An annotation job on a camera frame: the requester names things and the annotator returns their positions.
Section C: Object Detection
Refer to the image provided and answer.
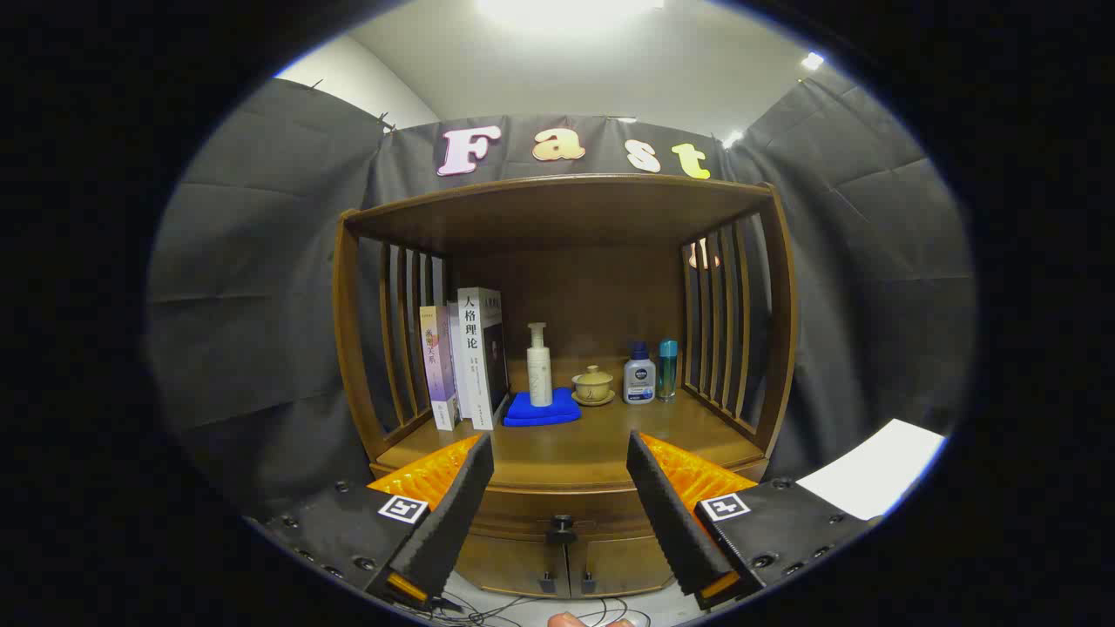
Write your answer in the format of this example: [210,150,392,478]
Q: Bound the white bottle with blue cap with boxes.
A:
[623,341,657,405]

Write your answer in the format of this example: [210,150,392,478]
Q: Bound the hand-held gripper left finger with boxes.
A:
[248,433,496,610]

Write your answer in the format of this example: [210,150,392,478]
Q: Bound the black backdrop cloth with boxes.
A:
[146,65,975,523]

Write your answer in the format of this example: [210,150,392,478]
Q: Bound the blue folded cloth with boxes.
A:
[503,388,583,428]

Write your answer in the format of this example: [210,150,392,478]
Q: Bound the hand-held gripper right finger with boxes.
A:
[626,429,881,611]

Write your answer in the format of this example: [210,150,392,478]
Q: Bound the wooden cabinet door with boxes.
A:
[455,533,570,600]
[568,536,677,598]

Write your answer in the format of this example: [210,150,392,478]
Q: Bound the thin white book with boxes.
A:
[447,302,474,419]

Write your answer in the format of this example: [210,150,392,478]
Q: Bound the brown wooden countertop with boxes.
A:
[375,353,769,489]

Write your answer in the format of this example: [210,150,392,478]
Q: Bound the brown wooden cabinet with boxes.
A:
[332,172,799,600]

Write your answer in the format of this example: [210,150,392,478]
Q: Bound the purple book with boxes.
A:
[419,305,460,432]

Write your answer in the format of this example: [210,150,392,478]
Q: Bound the wooden drawer with black knob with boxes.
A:
[462,484,677,546]

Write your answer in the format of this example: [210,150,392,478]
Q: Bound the white pump bottle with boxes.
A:
[526,322,554,408]

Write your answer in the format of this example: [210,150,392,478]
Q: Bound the black cables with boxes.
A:
[427,592,654,627]

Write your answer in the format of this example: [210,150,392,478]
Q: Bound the thick white book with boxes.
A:
[456,287,511,431]

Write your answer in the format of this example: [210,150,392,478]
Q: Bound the beige lidded teacup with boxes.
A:
[571,365,616,408]

